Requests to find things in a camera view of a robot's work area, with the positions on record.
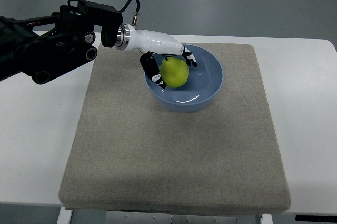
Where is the metal table frame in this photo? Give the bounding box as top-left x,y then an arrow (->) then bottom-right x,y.
57,207 -> 273,223

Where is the beige fabric mat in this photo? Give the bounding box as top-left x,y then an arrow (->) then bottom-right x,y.
59,43 -> 291,216

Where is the black cable with connector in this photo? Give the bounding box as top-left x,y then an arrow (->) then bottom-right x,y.
118,0 -> 141,27

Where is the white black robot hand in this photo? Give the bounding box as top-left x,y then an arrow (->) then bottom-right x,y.
115,24 -> 197,88

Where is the blue ceramic bowl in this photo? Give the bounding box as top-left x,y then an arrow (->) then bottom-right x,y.
144,44 -> 224,112

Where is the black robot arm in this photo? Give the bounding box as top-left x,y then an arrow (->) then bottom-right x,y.
1,0 -> 123,84

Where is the green pear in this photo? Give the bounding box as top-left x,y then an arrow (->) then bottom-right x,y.
159,56 -> 189,88

